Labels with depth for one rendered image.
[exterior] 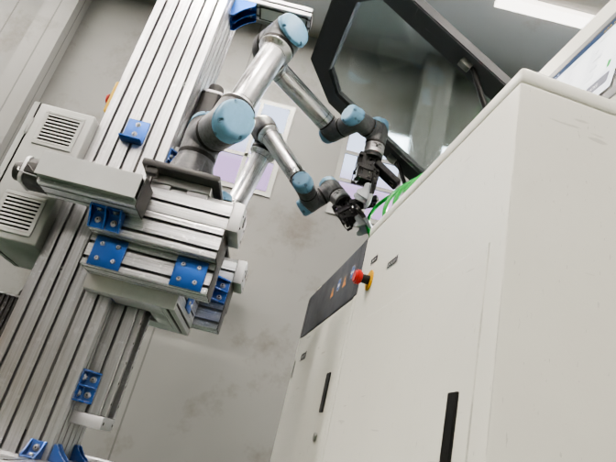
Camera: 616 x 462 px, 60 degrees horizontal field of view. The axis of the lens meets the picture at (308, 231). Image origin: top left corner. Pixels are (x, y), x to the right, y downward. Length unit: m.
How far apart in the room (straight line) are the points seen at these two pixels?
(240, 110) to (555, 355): 1.11
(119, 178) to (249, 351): 3.15
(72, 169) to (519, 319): 1.16
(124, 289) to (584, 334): 1.23
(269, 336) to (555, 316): 3.86
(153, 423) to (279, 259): 1.63
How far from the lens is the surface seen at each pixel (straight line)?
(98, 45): 6.00
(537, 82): 0.90
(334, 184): 2.16
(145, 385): 4.51
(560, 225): 0.79
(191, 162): 1.61
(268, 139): 2.21
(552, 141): 0.85
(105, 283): 1.65
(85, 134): 1.89
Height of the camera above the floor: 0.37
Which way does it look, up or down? 23 degrees up
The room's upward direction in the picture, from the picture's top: 14 degrees clockwise
